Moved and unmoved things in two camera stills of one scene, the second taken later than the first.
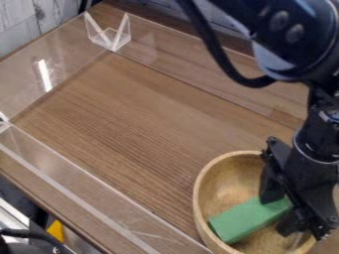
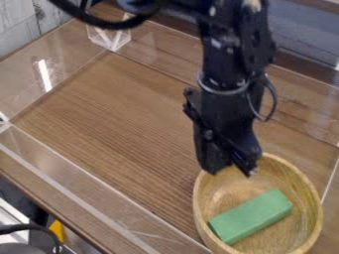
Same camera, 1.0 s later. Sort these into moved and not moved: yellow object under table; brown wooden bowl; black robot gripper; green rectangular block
Moved: black robot gripper
Not moved: green rectangular block; yellow object under table; brown wooden bowl
